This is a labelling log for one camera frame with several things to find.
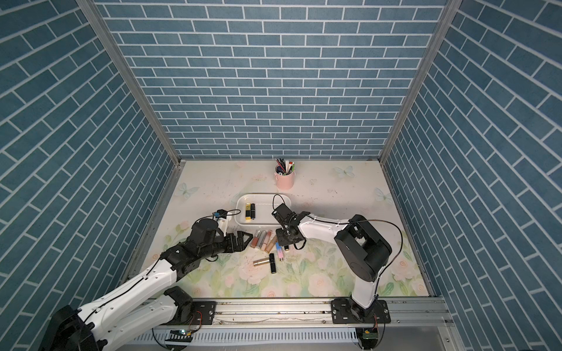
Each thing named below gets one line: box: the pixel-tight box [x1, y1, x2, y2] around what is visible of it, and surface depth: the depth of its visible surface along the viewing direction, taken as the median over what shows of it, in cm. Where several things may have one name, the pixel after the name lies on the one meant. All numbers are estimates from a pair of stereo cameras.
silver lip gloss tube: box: [256, 230, 268, 250], surface depth 93 cm
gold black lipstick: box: [245, 202, 251, 221], surface depth 99 cm
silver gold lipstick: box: [253, 257, 271, 267], surface depth 86 cm
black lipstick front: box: [269, 253, 277, 274], surface depth 86 cm
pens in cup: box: [274, 157, 296, 176], surface depth 104 cm
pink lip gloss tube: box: [261, 229, 273, 252], surface depth 92 cm
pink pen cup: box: [273, 166, 296, 191], surface depth 105 cm
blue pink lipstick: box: [275, 242, 284, 262], surface depth 88 cm
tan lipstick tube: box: [264, 234, 278, 254], surface depth 91 cm
